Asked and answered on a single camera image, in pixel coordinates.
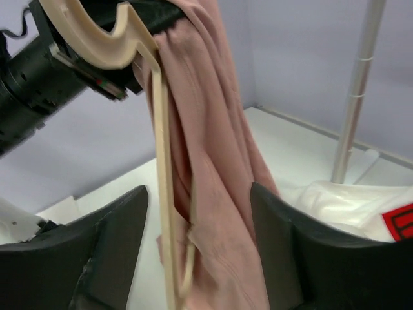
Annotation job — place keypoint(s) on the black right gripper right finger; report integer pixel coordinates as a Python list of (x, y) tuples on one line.
[(309, 265)]

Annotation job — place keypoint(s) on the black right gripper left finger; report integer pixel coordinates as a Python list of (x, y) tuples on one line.
[(88, 263)]

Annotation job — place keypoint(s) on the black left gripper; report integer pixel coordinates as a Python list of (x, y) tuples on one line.
[(157, 16)]

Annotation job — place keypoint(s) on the pink t shirt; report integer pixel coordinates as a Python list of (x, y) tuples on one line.
[(215, 160)]

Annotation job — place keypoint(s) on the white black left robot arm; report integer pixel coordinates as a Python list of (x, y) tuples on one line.
[(47, 74)]

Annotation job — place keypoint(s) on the white red print t shirt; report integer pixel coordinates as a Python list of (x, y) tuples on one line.
[(379, 213)]

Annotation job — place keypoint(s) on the white metal clothes rack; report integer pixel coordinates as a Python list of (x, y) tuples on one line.
[(358, 84)]

